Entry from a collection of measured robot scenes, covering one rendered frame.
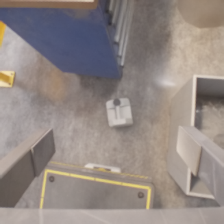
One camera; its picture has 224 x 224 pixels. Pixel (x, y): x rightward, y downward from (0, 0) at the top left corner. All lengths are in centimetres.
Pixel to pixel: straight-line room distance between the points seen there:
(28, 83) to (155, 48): 117
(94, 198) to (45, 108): 86
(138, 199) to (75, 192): 38
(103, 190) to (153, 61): 103
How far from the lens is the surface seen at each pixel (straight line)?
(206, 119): 108
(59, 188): 114
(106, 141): 133
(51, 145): 16
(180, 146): 17
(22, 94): 170
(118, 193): 105
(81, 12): 65
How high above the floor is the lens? 131
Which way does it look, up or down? 78 degrees down
